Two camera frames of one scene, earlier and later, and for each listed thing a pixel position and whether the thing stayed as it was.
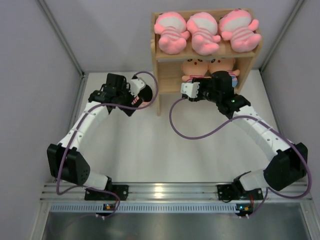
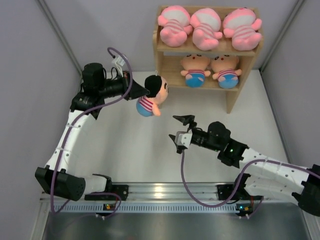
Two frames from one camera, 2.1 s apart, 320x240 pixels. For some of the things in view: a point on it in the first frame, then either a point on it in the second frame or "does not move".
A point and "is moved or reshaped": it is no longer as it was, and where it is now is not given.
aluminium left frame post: [62, 35] does not move
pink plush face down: [203, 26] is moved or reshaped
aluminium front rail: [51, 192] does not move
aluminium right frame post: [297, 8] does not move
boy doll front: [225, 64] is moved or reshaped
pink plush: [237, 25] does not move
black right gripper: [203, 82] → [186, 120]
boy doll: [142, 104] is moved or reshaped
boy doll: [194, 67] is moved or reshaped
